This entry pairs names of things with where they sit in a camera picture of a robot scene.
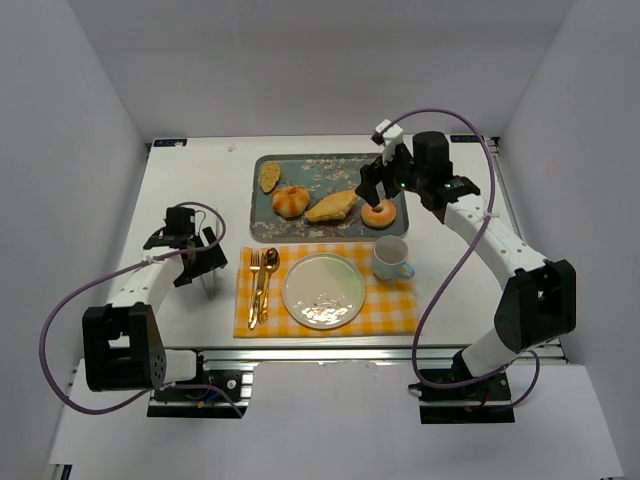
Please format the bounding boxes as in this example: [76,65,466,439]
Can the glazed ring donut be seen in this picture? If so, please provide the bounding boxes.
[361,200,396,229]

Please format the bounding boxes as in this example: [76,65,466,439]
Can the golden croissant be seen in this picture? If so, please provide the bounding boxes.
[304,190,358,223]

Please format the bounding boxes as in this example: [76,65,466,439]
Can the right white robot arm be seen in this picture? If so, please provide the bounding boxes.
[356,127,577,390]

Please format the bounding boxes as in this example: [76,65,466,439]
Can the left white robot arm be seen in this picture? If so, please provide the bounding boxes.
[82,206,227,392]

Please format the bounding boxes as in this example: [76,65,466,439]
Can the gold fork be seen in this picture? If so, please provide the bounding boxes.
[248,249,261,330]

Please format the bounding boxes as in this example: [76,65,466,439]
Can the floral blue serving tray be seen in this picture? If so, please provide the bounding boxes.
[249,153,409,244]

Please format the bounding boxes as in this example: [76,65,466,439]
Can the gold spoon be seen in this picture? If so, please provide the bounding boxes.
[258,248,280,324]

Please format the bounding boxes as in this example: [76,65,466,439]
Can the white and blue mug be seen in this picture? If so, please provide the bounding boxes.
[371,236,415,281]

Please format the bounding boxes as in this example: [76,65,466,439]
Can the right blue corner label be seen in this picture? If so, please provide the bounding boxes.
[449,134,482,144]

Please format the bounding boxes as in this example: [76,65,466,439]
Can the blue corner label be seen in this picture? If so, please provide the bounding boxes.
[449,134,482,144]
[152,138,187,148]

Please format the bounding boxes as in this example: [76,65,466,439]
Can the round striped bun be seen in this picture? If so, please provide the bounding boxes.
[272,186,310,218]

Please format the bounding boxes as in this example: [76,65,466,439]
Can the white round plate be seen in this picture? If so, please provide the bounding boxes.
[282,253,366,331]

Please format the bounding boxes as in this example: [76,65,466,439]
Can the left blue corner label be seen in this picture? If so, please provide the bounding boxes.
[152,138,187,148]

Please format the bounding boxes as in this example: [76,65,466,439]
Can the yellow checkered placemat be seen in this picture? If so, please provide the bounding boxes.
[234,242,419,338]

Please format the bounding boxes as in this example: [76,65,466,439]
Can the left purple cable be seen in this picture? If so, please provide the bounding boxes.
[39,201,245,418]

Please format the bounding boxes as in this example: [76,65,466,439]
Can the purple cable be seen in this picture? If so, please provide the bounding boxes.
[384,107,541,414]
[39,201,245,418]

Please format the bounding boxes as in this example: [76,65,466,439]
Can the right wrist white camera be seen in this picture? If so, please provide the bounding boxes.
[371,119,404,147]

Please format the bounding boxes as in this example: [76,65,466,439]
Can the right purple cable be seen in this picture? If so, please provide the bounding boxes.
[384,107,541,414]

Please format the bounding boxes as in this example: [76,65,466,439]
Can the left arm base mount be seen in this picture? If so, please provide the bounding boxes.
[147,350,256,419]

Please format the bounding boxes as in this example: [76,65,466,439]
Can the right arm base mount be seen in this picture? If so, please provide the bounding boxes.
[408,373,515,425]

